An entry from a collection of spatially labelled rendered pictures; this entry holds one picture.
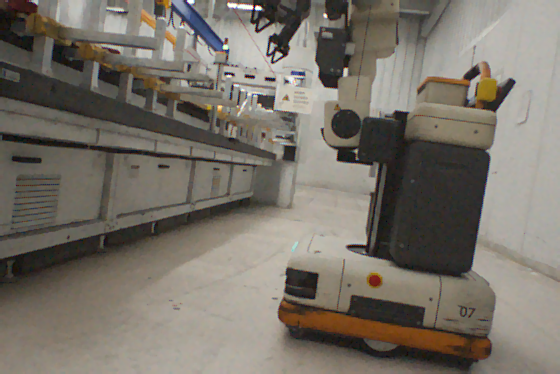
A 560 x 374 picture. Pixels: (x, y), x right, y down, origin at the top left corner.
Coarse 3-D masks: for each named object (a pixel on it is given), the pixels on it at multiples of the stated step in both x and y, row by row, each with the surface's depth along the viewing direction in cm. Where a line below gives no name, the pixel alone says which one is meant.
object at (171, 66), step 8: (64, 48) 154; (64, 56) 154; (72, 56) 153; (80, 56) 153; (104, 56) 152; (112, 56) 152; (120, 56) 151; (128, 56) 151; (120, 64) 153; (128, 64) 152; (136, 64) 151; (144, 64) 151; (152, 64) 150; (160, 64) 150; (168, 64) 150; (176, 64) 149; (184, 64) 149; (184, 72) 151
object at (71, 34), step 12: (12, 24) 129; (24, 24) 128; (60, 36) 127; (72, 36) 127; (84, 36) 126; (96, 36) 126; (108, 36) 126; (120, 36) 125; (132, 36) 125; (144, 36) 124; (144, 48) 126; (156, 48) 126
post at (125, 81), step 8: (136, 0) 172; (136, 8) 172; (128, 16) 172; (136, 16) 172; (128, 24) 172; (136, 24) 173; (128, 32) 172; (136, 32) 174; (128, 48) 173; (120, 72) 173; (120, 80) 173; (128, 80) 173; (120, 88) 174; (128, 88) 174; (120, 96) 174; (128, 96) 175
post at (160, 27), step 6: (156, 18) 197; (162, 18) 196; (156, 24) 197; (162, 24) 196; (156, 30) 197; (162, 30) 197; (156, 36) 197; (162, 36) 197; (162, 42) 198; (162, 48) 199; (156, 54) 197; (162, 54) 200; (156, 78) 198; (150, 90) 198; (150, 96) 198; (156, 96) 201; (150, 102) 198
